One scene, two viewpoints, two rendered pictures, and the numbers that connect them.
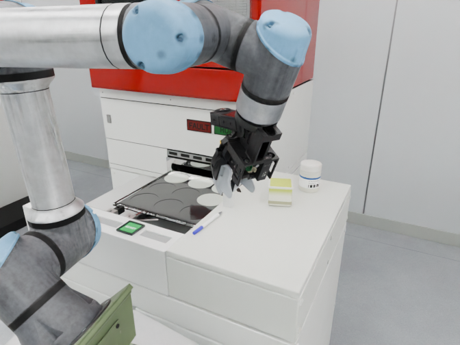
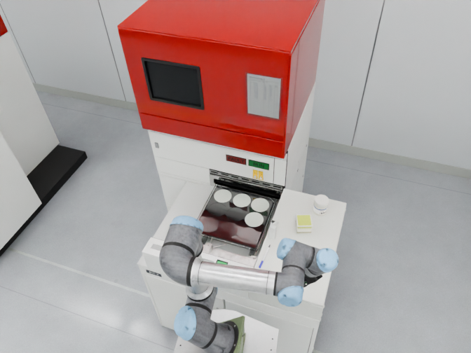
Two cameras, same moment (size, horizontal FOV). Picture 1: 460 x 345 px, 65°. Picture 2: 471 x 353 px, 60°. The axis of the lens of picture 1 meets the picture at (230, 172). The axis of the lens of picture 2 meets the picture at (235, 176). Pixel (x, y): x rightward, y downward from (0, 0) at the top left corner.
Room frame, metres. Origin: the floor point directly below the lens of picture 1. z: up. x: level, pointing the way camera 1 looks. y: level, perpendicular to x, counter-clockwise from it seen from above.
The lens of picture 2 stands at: (-0.18, 0.28, 2.64)
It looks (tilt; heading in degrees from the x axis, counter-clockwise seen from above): 46 degrees down; 355
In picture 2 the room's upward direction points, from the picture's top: 3 degrees counter-clockwise
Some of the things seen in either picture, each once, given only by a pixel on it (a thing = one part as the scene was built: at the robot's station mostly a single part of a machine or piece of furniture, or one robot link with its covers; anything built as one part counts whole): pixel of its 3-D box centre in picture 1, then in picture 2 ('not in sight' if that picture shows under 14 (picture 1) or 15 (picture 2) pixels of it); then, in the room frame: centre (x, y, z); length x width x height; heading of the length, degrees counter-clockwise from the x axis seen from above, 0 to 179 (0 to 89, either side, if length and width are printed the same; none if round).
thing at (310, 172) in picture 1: (309, 176); (320, 205); (1.13, -0.27, 1.01); 0.07 x 0.07 x 0.10
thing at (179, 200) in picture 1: (185, 194); (235, 214); (1.23, 0.17, 0.90); 0.34 x 0.34 x 0.01; 63
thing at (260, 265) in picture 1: (273, 232); (300, 248); (0.96, -0.13, 0.89); 0.62 x 0.35 x 0.14; 153
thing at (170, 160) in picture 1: (210, 174); (244, 187); (1.42, 0.08, 0.89); 0.44 x 0.02 x 0.10; 63
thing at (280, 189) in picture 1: (280, 192); (303, 224); (1.03, -0.16, 1.00); 0.07 x 0.07 x 0.07; 83
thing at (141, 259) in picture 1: (100, 239); (198, 267); (0.93, 0.39, 0.89); 0.55 x 0.09 x 0.14; 63
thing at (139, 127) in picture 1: (175, 139); (216, 164); (1.51, 0.24, 1.02); 0.82 x 0.03 x 0.40; 63
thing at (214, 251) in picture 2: not in sight; (221, 258); (0.98, 0.27, 0.87); 0.36 x 0.08 x 0.03; 63
